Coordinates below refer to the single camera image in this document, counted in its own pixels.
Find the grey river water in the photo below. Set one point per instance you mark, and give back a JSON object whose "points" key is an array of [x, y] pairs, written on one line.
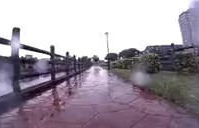
{"points": [[0, 88]]}

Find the dark wooden rail fence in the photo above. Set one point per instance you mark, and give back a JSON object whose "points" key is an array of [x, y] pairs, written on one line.
{"points": [[15, 56]]}

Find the green hedge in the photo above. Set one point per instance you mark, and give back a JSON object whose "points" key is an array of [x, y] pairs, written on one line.
{"points": [[150, 61]]}

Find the wet red paved path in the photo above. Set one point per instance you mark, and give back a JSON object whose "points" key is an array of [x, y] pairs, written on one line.
{"points": [[97, 100]]}

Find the large dark green tree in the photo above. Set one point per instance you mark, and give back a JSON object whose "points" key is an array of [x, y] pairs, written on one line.
{"points": [[128, 52]]}

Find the green grass strip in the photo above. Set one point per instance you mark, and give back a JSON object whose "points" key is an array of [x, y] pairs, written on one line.
{"points": [[187, 88]]}

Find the tall grey apartment building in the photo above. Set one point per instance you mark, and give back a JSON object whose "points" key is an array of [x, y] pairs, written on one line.
{"points": [[190, 28]]}

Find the street lamp pole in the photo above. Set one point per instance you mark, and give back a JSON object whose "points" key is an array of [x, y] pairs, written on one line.
{"points": [[107, 50]]}

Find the small dark green tree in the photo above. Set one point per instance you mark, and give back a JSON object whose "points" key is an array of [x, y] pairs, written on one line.
{"points": [[111, 56], [95, 58]]}

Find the long low building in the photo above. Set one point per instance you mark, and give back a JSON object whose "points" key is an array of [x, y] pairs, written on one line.
{"points": [[162, 49]]}

